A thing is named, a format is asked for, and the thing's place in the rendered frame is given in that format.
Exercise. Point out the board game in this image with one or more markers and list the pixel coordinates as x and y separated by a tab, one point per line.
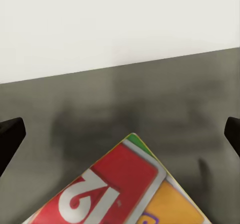
128	185

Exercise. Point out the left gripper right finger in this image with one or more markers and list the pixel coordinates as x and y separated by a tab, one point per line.
232	133

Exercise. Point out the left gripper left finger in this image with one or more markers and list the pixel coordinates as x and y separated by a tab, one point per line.
12	133

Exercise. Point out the desk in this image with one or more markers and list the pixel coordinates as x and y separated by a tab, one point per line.
178	106

